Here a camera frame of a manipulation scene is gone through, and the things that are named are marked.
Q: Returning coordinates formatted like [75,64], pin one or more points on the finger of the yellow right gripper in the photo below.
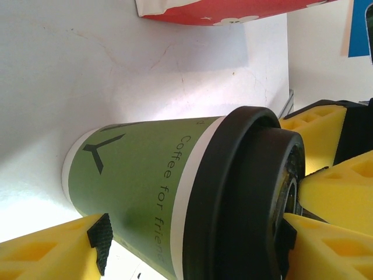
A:
[344,192]
[317,131]

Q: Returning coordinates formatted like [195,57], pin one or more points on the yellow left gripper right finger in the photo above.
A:
[329,253]

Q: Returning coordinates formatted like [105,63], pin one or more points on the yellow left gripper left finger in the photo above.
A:
[43,253]

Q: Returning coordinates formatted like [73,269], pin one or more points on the black plastic cup lid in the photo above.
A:
[233,189]

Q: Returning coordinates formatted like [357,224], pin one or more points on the green paper coffee cup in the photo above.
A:
[131,181]

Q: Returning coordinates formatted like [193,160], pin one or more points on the red and white paper bag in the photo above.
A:
[189,11]

